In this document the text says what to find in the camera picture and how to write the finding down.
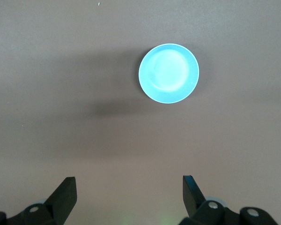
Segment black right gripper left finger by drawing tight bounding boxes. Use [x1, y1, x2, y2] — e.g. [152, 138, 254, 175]
[0, 177, 77, 225]

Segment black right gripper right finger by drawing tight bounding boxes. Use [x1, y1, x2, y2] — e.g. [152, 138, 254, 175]
[180, 175, 280, 225]

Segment blue bowl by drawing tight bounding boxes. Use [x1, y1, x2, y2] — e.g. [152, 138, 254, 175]
[138, 43, 200, 104]

